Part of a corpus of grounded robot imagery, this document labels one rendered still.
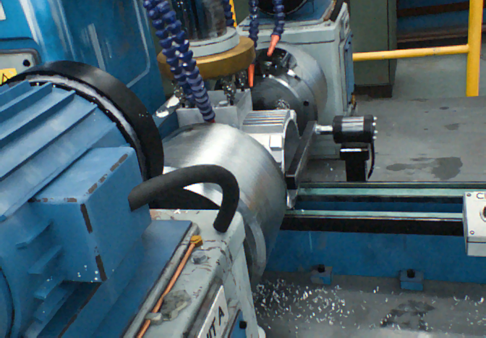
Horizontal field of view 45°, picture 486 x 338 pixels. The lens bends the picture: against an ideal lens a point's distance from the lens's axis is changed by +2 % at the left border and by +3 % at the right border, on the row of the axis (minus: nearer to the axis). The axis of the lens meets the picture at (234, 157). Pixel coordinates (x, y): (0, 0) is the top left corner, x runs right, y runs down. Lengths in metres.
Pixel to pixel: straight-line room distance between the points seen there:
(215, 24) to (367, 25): 3.17
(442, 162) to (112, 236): 1.20
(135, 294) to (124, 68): 0.71
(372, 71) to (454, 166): 2.76
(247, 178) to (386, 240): 0.36
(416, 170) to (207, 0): 0.74
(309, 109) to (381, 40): 2.96
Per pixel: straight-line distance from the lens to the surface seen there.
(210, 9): 1.03
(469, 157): 1.58
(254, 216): 0.80
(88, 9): 1.11
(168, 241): 0.61
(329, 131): 1.22
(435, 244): 1.10
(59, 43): 1.00
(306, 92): 1.24
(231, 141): 0.89
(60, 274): 0.46
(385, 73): 4.25
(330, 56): 1.49
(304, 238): 1.12
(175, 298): 0.55
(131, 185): 0.48
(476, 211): 0.83
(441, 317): 1.07
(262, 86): 1.25
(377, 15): 4.15
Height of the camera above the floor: 1.49
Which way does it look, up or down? 24 degrees down
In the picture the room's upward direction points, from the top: 9 degrees counter-clockwise
